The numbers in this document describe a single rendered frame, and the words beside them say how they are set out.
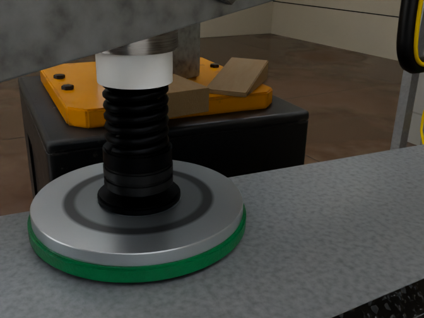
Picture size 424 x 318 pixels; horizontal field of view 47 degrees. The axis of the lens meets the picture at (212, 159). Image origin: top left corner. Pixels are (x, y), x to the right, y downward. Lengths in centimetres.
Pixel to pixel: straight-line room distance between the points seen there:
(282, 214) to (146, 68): 23
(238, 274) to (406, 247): 18
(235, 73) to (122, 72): 79
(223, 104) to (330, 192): 55
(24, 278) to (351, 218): 34
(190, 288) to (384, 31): 618
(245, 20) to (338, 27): 155
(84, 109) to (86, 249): 62
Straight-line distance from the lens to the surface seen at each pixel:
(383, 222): 57
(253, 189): 61
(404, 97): 296
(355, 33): 684
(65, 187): 55
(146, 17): 39
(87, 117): 103
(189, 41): 126
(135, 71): 43
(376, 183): 66
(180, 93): 95
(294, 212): 56
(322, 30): 727
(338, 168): 69
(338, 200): 60
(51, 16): 35
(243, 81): 117
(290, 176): 65
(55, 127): 106
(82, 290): 44
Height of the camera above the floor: 106
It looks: 22 degrees down
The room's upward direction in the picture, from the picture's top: 1 degrees clockwise
